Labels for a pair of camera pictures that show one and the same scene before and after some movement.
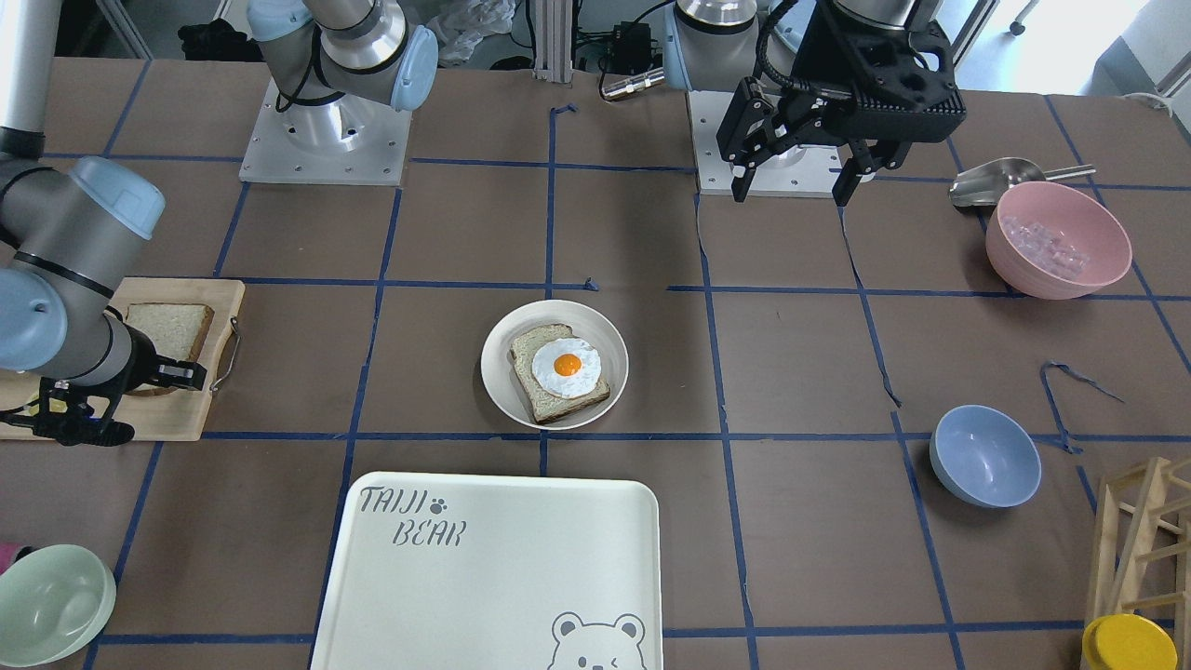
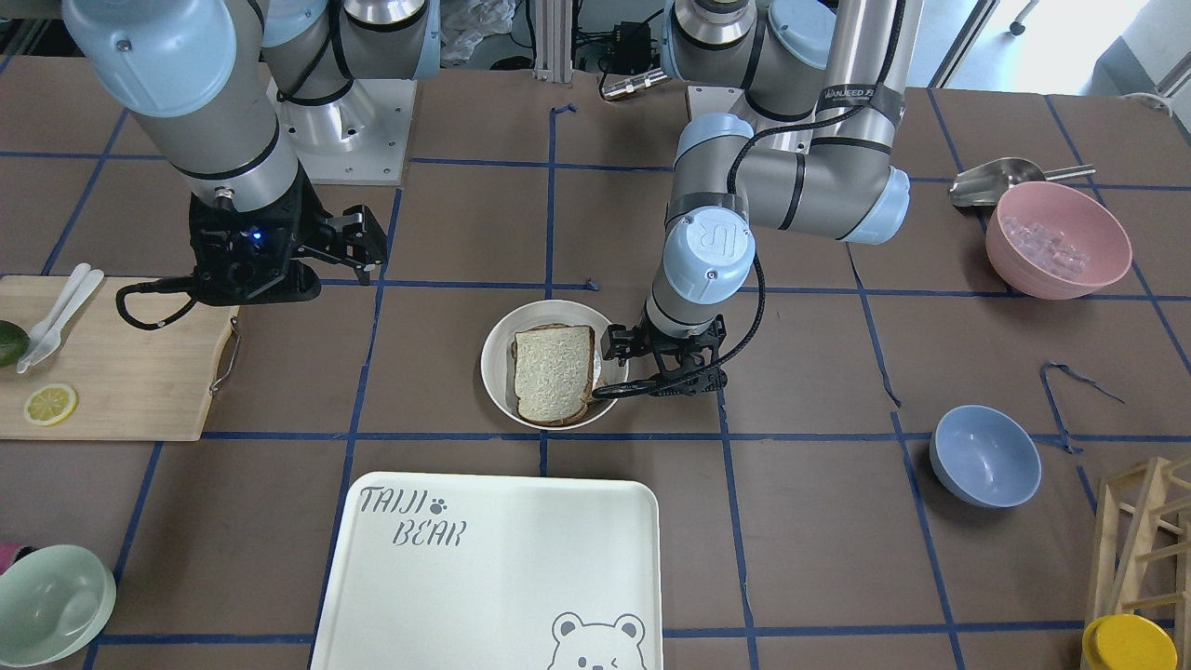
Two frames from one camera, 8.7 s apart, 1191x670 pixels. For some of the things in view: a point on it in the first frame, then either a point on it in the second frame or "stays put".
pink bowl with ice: x=1054 y=240 stays put
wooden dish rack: x=1141 y=561 stays put
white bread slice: x=179 y=330 to x=553 y=369
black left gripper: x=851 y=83 to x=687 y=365
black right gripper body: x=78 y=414 to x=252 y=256
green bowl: x=55 y=601 stays put
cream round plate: x=586 y=322 stays put
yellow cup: x=1128 y=641 stays put
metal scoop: x=984 y=184 stays put
